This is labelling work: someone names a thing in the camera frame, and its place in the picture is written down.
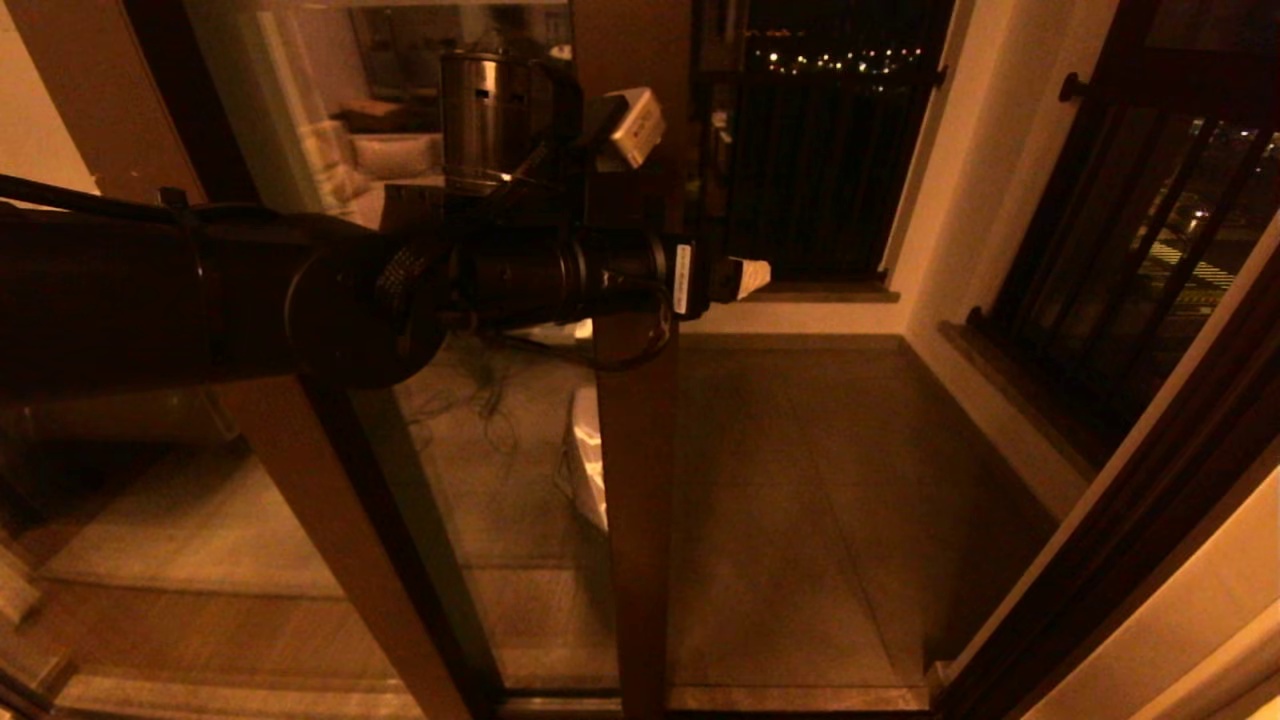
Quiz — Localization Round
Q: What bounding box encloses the brown framed sliding glass door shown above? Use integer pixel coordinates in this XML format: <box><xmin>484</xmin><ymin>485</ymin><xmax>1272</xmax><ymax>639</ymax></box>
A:
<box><xmin>180</xmin><ymin>0</ymin><xmax>693</xmax><ymax>720</ymax></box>

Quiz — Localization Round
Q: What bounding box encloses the dark brown door jamb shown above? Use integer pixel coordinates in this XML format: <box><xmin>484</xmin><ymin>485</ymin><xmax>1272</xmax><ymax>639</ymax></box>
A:
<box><xmin>925</xmin><ymin>200</ymin><xmax>1280</xmax><ymax>720</ymax></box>

